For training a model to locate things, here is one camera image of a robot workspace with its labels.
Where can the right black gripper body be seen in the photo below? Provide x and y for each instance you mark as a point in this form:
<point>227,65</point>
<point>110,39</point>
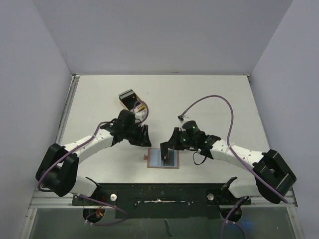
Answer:
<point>173,137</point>

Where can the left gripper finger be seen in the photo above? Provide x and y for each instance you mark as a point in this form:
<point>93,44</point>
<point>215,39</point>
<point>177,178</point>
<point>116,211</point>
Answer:
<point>138,141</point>
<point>146,139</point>

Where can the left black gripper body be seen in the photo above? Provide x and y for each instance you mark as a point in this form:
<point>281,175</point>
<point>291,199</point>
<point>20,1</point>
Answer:
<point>135,130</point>

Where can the tan leather card holder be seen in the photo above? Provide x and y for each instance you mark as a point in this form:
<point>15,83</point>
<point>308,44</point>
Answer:
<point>153,159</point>

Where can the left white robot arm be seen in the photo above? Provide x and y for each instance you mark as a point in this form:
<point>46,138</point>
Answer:
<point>58,171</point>

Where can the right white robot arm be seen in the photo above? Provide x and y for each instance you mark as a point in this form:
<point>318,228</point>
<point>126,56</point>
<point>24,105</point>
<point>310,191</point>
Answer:
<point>273,178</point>

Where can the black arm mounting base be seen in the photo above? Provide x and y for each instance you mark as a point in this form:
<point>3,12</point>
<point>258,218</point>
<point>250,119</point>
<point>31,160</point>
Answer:
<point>166,201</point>

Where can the yellow card tray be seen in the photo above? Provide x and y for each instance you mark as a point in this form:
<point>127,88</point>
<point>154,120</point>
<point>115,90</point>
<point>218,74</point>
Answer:
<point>136,107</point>

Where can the stack of grey cards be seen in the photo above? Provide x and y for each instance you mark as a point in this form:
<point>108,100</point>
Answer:
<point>128,97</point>

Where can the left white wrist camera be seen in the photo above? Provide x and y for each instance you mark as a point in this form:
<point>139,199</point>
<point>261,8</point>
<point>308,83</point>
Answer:
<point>141,115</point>

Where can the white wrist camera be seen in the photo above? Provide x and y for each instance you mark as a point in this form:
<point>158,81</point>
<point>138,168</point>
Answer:
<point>141,115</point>
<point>183,118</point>

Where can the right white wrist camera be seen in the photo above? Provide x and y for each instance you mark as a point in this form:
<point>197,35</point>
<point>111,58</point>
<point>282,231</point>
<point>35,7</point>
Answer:
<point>183,118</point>

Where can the aluminium frame rail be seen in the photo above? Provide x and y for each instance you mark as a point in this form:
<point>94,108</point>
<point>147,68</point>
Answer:
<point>67,107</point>

